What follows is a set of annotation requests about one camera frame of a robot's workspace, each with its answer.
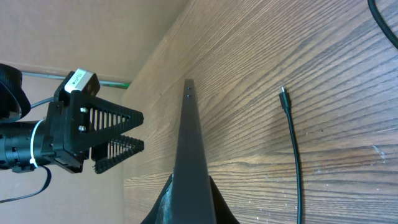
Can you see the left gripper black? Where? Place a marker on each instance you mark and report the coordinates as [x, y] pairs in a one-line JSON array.
[[69, 132]]

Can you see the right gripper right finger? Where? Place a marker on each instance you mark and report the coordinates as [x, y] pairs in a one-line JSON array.
[[223, 214]]

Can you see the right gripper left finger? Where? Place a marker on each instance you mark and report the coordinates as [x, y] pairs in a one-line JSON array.
[[161, 211]]

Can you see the blue Galaxy smartphone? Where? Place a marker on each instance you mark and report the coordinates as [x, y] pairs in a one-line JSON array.
[[192, 200]]

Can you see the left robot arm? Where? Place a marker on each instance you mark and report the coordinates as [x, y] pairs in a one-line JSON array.
[[22, 142]]

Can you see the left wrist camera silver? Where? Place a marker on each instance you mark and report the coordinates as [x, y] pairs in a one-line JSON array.
[[83, 80]]

